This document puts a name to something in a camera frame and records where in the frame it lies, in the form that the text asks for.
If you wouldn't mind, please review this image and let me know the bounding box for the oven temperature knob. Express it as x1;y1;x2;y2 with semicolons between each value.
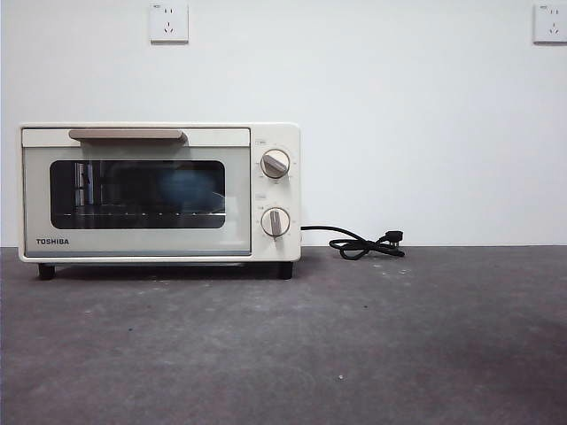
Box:
260;149;292;181

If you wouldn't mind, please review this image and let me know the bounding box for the oven timer knob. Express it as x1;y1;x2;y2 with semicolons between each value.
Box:
260;206;291;243

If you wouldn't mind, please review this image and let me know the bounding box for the blue ribbed bowl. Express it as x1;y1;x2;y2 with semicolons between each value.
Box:
153;169;214;210

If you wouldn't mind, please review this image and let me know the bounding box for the glass oven door with handle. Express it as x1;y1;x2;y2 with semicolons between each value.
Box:
20;127;252;259

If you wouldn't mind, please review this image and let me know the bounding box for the cream Toshiba toaster oven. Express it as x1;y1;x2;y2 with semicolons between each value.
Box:
17;122;303;282

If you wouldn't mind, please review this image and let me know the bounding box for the black power cable with plug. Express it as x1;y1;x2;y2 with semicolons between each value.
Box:
300;225;406;260

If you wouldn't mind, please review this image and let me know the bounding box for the white wall socket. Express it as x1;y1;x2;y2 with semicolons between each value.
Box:
532;3;567;44
149;2;190;44

